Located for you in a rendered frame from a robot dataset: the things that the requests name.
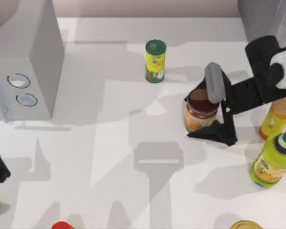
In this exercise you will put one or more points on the large round microwave knob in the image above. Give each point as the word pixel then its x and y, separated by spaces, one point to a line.
pixel 18 80

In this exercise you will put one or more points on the jar with dark red lid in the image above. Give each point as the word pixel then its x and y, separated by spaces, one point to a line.
pixel 200 113

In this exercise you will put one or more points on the grey cabinet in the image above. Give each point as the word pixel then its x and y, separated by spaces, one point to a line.
pixel 259 16

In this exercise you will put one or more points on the red lid object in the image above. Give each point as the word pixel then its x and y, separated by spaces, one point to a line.
pixel 62 225

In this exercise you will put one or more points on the small round microwave knob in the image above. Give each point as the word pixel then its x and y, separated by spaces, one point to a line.
pixel 26 99

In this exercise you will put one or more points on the pale microwave oven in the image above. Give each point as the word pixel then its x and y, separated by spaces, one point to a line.
pixel 38 59

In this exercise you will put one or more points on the green and yellow can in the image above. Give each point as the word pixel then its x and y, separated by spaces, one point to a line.
pixel 155 62

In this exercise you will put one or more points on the green bottle with teal cap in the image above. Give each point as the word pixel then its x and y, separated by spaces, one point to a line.
pixel 271 164

